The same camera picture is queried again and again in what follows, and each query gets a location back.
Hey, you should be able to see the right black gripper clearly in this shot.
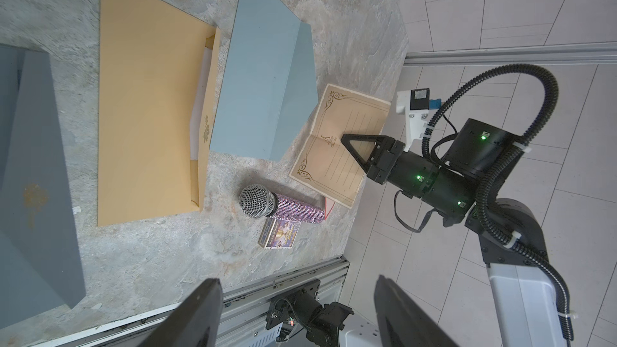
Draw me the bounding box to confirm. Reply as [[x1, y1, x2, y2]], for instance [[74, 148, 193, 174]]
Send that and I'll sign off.
[[341, 133, 403, 185]]

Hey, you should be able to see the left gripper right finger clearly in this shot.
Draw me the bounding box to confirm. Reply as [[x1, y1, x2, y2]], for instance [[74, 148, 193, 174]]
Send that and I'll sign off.
[[374, 276, 457, 347]]

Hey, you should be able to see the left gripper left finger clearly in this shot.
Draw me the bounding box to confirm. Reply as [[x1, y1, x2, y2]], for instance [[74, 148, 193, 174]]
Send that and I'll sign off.
[[139, 278, 223, 347]]

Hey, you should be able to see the pink white letter paper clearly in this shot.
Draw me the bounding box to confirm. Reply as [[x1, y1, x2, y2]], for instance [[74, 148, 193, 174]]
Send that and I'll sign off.
[[324, 197, 336, 220]]

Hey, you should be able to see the light blue envelope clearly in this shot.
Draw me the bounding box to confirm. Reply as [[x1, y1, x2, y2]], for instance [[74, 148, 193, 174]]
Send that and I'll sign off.
[[210, 0, 318, 161]]

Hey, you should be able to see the tan kraft envelope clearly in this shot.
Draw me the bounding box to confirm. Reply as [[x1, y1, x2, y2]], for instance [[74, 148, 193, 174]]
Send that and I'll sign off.
[[97, 0, 221, 226]]

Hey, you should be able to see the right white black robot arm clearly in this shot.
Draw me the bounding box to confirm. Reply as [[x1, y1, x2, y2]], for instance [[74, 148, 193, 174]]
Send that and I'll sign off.
[[342, 64, 575, 346]]

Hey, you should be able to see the dark grey envelope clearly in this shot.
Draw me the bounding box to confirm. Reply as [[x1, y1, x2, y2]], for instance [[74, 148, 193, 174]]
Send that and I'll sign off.
[[1, 45, 86, 328]]

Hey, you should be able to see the small colourful card box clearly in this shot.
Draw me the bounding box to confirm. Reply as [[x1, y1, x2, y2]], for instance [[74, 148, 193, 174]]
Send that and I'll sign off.
[[258, 218, 301, 249]]

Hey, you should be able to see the purple glitter microphone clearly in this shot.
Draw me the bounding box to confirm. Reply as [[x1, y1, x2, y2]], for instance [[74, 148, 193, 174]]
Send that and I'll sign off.
[[239, 184, 326, 224]]

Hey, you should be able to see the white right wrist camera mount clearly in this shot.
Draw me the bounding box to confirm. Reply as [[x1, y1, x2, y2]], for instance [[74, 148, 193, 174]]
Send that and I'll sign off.
[[396, 88, 442, 152]]

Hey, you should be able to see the aluminium mounting rail frame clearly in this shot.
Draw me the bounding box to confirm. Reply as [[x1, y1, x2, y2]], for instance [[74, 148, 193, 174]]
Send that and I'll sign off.
[[46, 257, 350, 346]]

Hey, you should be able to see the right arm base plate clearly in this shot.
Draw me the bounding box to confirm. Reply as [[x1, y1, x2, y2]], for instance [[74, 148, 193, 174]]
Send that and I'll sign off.
[[266, 280, 354, 346]]

